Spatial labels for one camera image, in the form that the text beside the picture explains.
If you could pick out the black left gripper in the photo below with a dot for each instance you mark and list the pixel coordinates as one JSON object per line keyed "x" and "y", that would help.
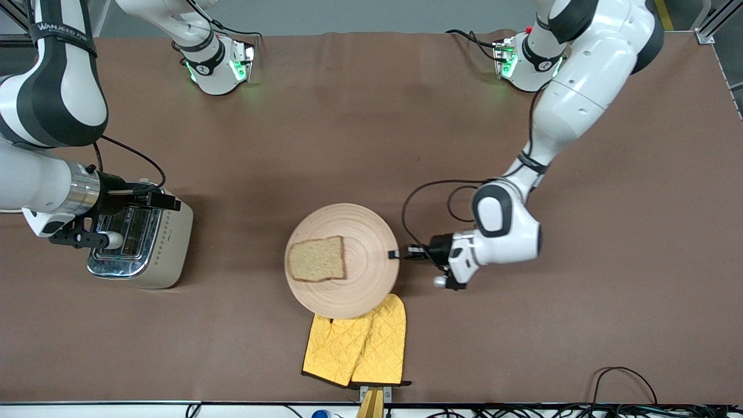
{"x": 439, "y": 248}

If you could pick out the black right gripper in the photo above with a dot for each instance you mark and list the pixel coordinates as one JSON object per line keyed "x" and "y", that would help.
{"x": 111, "y": 192}

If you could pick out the round wooden plate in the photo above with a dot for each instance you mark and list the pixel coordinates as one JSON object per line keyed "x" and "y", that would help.
{"x": 360, "y": 273}

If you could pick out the brown bread slice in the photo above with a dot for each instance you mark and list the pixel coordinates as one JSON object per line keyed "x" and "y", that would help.
{"x": 316, "y": 260}

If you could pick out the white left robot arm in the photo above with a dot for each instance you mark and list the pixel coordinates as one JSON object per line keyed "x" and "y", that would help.
{"x": 580, "y": 87}

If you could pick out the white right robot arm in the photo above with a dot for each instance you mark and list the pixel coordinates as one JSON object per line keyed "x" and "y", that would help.
{"x": 58, "y": 98}

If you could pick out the chrome and beige toaster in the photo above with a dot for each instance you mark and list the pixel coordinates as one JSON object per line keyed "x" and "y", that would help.
{"x": 168, "y": 249}

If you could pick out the brown table cover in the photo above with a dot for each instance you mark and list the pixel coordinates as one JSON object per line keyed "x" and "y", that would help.
{"x": 371, "y": 145}

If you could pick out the small metal bracket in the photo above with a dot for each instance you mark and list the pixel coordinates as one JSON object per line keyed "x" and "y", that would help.
{"x": 388, "y": 393}

